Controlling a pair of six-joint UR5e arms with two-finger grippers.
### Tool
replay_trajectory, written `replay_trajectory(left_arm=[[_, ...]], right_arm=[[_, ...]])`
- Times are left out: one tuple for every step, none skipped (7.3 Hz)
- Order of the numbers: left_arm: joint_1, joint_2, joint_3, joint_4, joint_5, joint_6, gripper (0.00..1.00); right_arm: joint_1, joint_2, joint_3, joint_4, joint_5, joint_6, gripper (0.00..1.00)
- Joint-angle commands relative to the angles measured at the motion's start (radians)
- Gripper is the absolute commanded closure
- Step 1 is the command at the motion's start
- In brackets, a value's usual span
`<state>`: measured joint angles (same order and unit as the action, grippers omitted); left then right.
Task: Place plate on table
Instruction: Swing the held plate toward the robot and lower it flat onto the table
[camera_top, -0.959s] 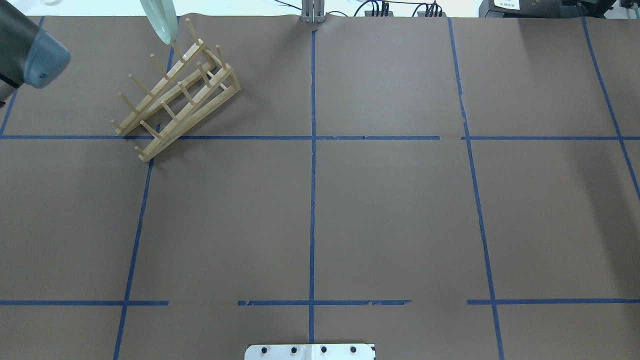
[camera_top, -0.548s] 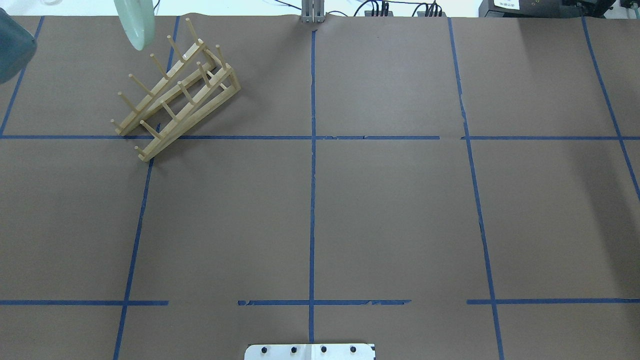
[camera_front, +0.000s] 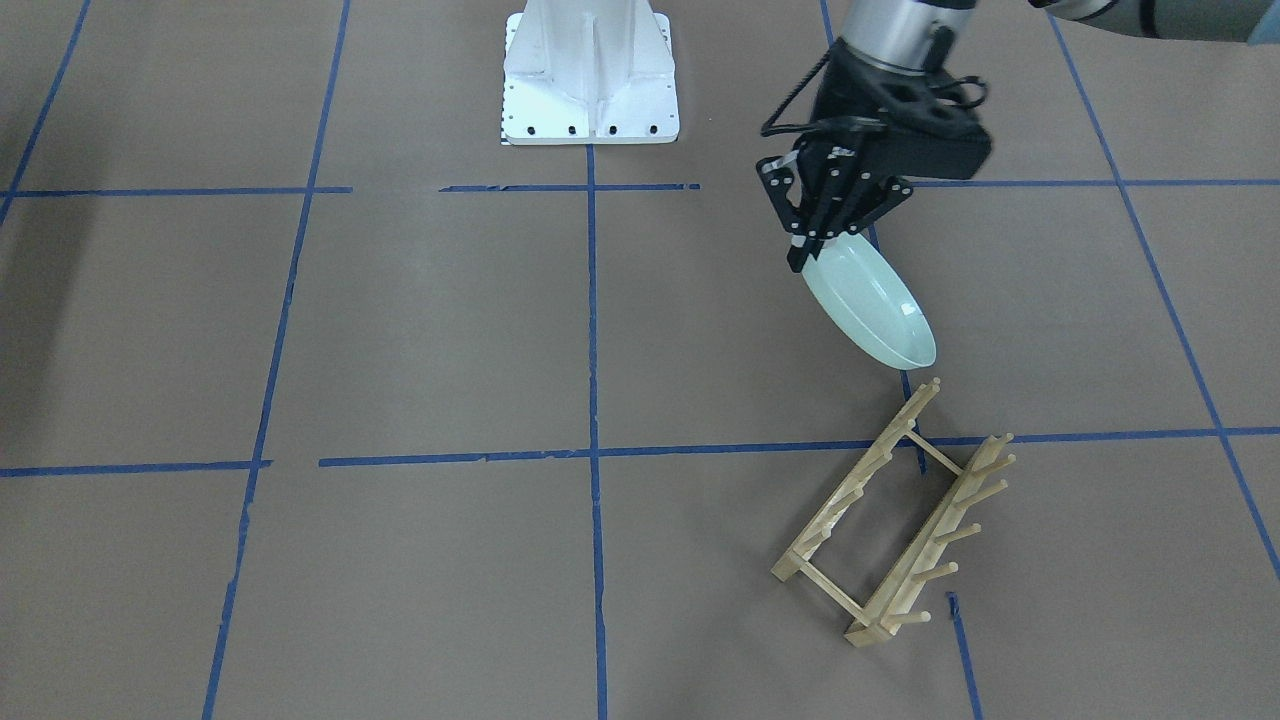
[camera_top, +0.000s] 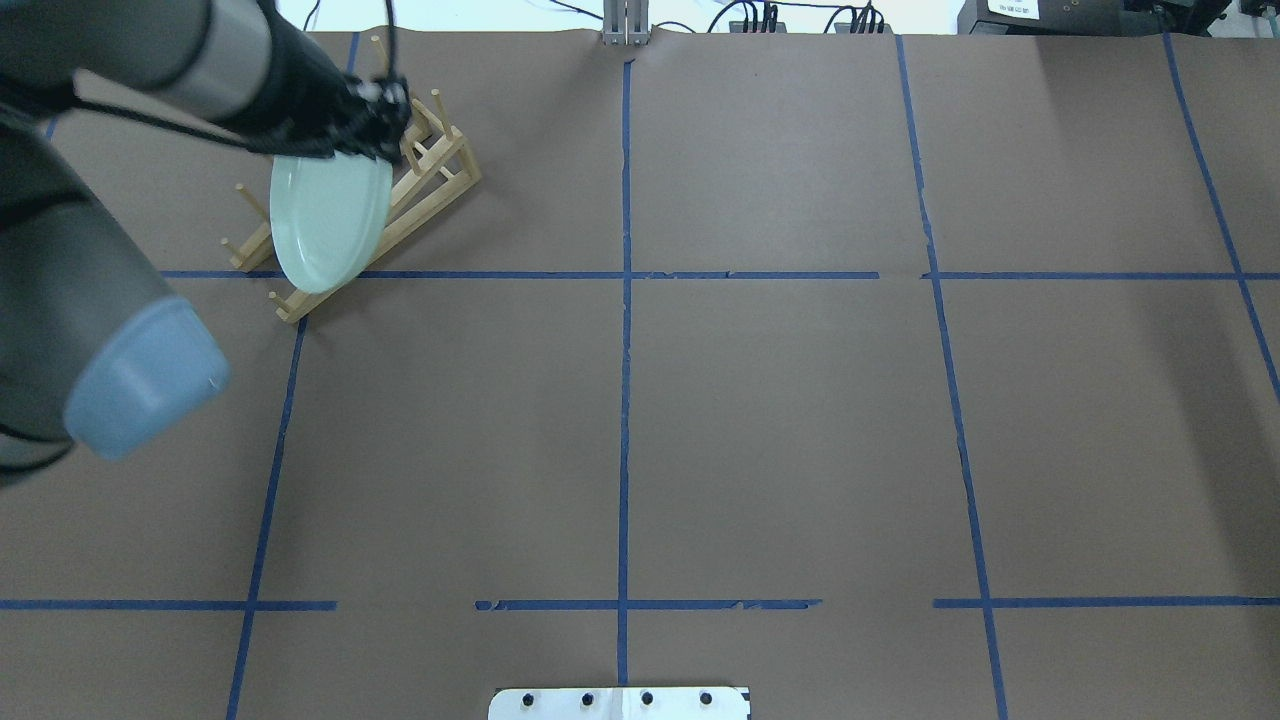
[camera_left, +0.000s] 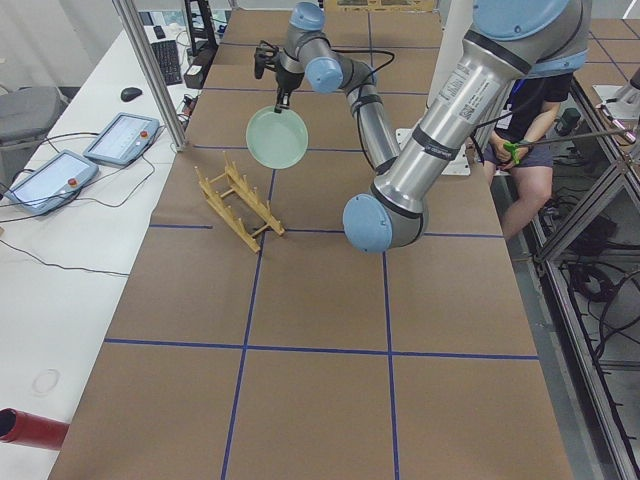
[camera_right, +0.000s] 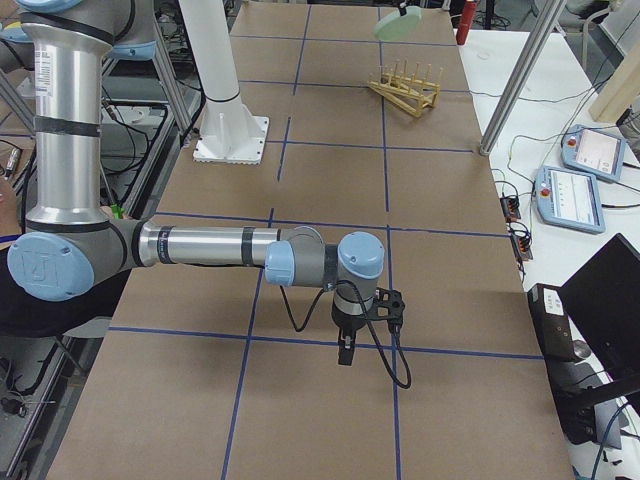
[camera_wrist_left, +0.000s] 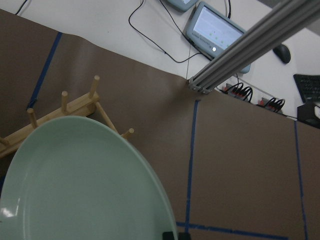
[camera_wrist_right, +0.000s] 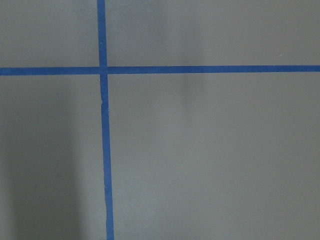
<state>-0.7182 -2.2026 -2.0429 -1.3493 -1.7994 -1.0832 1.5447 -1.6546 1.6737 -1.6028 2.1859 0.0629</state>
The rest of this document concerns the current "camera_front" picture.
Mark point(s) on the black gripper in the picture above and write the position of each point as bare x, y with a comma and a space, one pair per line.
846, 97

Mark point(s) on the light green plate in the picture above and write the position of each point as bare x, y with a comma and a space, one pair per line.
865, 297

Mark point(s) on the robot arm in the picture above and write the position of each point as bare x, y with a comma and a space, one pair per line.
905, 36

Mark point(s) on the wooden dish rack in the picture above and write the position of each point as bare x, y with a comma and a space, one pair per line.
905, 500

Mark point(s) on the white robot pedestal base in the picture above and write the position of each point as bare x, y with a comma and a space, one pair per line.
579, 72

